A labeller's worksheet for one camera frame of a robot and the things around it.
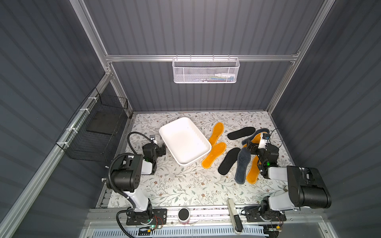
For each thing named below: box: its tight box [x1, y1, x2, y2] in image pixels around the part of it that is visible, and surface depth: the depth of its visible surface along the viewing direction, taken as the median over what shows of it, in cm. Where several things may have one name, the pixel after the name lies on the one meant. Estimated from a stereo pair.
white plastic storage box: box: [158, 117, 212, 167], surface depth 104 cm
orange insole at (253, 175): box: [246, 155, 260, 185], surface depth 88 cm
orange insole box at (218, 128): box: [208, 121, 224, 146], surface depth 110 cm
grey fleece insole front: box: [234, 147, 252, 185], surface depth 93 cm
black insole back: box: [227, 126, 256, 141], surface depth 108 cm
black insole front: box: [217, 147, 241, 176], surface depth 95 cm
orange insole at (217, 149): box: [201, 142, 227, 170], surface depth 98 cm
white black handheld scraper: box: [227, 198, 244, 235], surface depth 72 cm
